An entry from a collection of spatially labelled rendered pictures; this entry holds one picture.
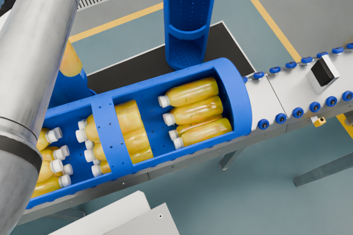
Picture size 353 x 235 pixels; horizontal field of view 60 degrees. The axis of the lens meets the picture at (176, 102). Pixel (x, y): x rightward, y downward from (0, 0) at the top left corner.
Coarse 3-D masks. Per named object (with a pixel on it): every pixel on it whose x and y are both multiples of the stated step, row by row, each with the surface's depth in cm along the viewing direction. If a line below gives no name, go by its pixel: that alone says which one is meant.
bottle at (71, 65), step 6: (66, 48) 83; (72, 48) 88; (66, 54) 85; (72, 54) 87; (66, 60) 87; (72, 60) 89; (78, 60) 92; (60, 66) 89; (66, 66) 89; (72, 66) 91; (78, 66) 93; (66, 72) 92; (72, 72) 93; (78, 72) 95
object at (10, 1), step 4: (8, 0) 63; (12, 0) 63; (4, 4) 64; (8, 4) 64; (12, 4) 64; (4, 8) 65; (8, 8) 65; (0, 12) 65; (4, 12) 66; (0, 16) 66
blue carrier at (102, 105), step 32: (224, 64) 99; (96, 96) 97; (128, 96) 110; (224, 96) 115; (64, 128) 111; (96, 128) 88; (160, 128) 117; (64, 160) 112; (128, 160) 91; (160, 160) 96; (64, 192) 92
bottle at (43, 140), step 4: (40, 132) 98; (44, 132) 99; (40, 136) 97; (44, 136) 98; (48, 136) 99; (40, 140) 97; (44, 140) 98; (48, 140) 98; (40, 144) 97; (44, 144) 98; (48, 144) 100; (40, 148) 98
